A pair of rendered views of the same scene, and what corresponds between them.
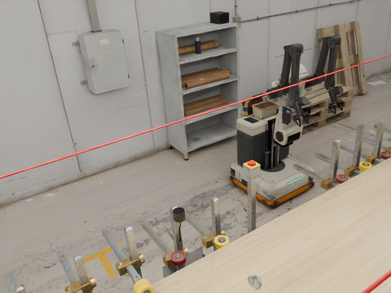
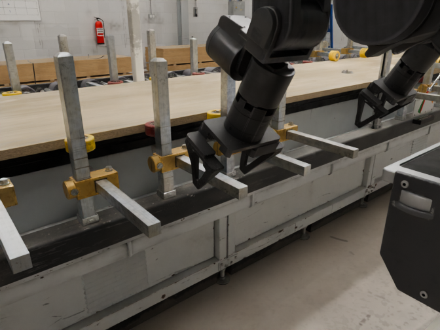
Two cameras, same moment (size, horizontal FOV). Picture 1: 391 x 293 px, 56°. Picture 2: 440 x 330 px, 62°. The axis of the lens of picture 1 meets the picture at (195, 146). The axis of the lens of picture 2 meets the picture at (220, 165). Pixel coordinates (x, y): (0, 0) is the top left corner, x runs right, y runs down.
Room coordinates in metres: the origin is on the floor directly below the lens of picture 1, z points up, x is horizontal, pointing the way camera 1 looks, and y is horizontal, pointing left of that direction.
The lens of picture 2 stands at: (3.45, -1.34, 1.22)
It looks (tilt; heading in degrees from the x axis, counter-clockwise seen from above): 22 degrees down; 172
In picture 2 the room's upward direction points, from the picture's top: straight up
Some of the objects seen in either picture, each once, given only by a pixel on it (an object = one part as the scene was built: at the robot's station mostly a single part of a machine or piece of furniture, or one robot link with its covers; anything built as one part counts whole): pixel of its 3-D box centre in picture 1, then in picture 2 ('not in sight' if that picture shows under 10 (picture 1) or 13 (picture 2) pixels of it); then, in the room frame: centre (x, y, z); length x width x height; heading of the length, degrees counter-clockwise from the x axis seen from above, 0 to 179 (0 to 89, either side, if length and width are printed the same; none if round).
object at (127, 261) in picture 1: (130, 263); not in sight; (1.35, 0.37, 0.95); 0.14 x 0.06 x 0.05; 121
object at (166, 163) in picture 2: (373, 158); (170, 159); (2.39, -1.35, 0.82); 0.14 x 0.06 x 0.05; 121
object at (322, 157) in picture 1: (340, 165); (255, 151); (2.33, -1.07, 0.81); 0.43 x 0.03 x 0.04; 31
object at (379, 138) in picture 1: (376, 150); (163, 141); (2.40, -1.37, 0.88); 0.04 x 0.04 x 0.48; 31
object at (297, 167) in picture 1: (317, 177); (303, 138); (2.20, -0.86, 0.80); 0.43 x 0.03 x 0.04; 31
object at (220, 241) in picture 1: (221, 247); not in sight; (1.52, -0.10, 0.85); 0.08 x 0.08 x 0.11
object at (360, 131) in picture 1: (356, 154); (227, 112); (2.27, -1.15, 0.93); 0.04 x 0.04 x 0.48; 31
